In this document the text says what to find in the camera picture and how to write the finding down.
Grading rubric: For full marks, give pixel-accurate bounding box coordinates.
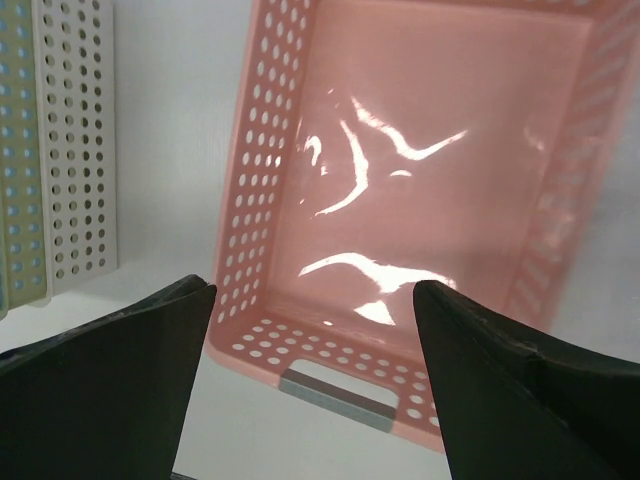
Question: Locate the green plastic basket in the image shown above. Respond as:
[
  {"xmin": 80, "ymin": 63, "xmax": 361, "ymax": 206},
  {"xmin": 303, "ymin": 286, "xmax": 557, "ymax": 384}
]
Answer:
[{"xmin": 1, "ymin": 0, "xmax": 48, "ymax": 317}]

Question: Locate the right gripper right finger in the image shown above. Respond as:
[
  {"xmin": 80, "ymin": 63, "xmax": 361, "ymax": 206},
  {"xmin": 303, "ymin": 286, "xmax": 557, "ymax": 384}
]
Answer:
[{"xmin": 413, "ymin": 280, "xmax": 639, "ymax": 479}]

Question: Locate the white plastic basket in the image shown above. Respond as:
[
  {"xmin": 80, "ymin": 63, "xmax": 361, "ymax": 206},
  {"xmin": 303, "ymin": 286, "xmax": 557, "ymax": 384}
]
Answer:
[{"xmin": 32, "ymin": 0, "xmax": 118, "ymax": 297}]

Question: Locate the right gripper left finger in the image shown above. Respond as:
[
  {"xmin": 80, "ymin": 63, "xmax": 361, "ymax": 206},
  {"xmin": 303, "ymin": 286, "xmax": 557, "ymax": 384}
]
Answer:
[{"xmin": 1, "ymin": 275, "xmax": 217, "ymax": 479}]

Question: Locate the pink plastic basket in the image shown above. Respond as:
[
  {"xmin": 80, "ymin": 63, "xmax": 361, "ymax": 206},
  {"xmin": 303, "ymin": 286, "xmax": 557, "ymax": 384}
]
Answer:
[{"xmin": 206, "ymin": 1, "xmax": 639, "ymax": 451}]

